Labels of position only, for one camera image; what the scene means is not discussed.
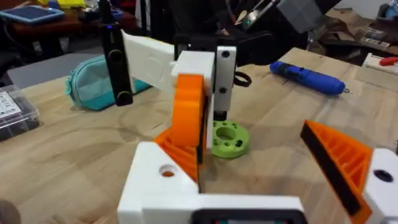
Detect white orange left gripper left finger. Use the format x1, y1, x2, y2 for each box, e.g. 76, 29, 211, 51
117, 141, 200, 224

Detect white orange left gripper right finger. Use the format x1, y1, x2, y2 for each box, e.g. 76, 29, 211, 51
299, 119, 398, 224

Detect orange ribbed wedge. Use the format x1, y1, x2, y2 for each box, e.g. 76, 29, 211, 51
154, 126, 206, 184

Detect blue electric screwdriver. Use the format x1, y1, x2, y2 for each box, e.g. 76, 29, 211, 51
269, 60, 353, 96

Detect green disc with holes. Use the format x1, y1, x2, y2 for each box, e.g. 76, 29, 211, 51
211, 120, 250, 159

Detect teal zip bag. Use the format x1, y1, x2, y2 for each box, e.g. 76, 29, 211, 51
64, 55, 153, 111

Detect white box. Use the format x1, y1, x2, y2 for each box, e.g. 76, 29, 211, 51
361, 52, 398, 76

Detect red tool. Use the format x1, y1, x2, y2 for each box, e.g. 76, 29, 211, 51
379, 56, 398, 67

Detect clear box with black parts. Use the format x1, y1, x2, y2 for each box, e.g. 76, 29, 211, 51
0, 85, 41, 141

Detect yellow box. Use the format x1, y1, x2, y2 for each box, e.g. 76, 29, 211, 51
57, 0, 86, 9

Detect blue flat tray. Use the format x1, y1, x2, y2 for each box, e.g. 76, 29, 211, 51
0, 5, 65, 26

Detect black cable loop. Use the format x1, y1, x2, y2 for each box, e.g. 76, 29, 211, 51
233, 70, 252, 88

